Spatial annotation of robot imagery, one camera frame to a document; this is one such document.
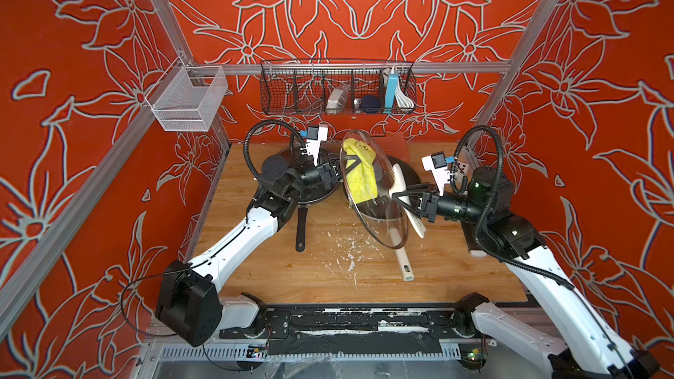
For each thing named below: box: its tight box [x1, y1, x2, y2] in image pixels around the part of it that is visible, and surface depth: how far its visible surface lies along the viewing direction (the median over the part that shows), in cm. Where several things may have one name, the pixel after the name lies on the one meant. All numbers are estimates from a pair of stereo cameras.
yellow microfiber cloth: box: [342, 137, 379, 205], surface depth 60 cm
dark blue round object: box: [359, 94, 381, 115], surface depth 97 cm
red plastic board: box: [372, 131, 409, 157], surface depth 120 cm
